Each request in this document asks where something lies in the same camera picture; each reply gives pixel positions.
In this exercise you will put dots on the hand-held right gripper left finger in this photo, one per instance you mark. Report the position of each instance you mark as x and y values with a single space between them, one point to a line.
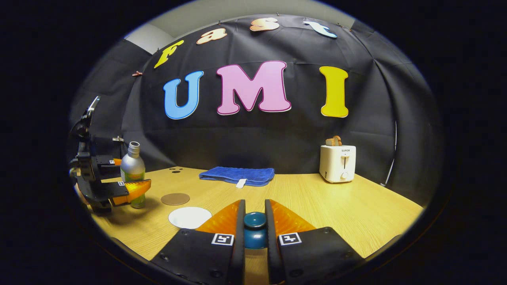
239 237

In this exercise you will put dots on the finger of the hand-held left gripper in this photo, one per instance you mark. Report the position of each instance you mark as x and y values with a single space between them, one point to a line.
107 160
119 190

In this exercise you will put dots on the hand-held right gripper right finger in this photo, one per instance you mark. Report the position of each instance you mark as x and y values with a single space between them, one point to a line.
270 237

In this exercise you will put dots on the teal teacup lid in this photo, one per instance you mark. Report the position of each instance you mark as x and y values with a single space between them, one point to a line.
254 233

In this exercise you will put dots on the silver green water bottle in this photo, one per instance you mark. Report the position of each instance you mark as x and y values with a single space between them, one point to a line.
132 168

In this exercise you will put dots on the round brown coaster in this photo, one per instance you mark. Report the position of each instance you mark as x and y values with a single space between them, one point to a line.
175 198

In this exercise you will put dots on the silver metal clip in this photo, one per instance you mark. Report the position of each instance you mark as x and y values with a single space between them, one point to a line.
117 139

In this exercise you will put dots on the folded blue towel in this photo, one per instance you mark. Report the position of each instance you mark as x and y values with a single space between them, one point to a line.
237 174

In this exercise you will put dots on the cream toaster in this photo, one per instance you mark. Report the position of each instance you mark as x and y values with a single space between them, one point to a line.
336 164

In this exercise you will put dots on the black backdrop cloth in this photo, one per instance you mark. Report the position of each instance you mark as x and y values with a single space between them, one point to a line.
253 134

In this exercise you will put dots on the toast slices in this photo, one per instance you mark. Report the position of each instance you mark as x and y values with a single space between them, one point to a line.
333 141

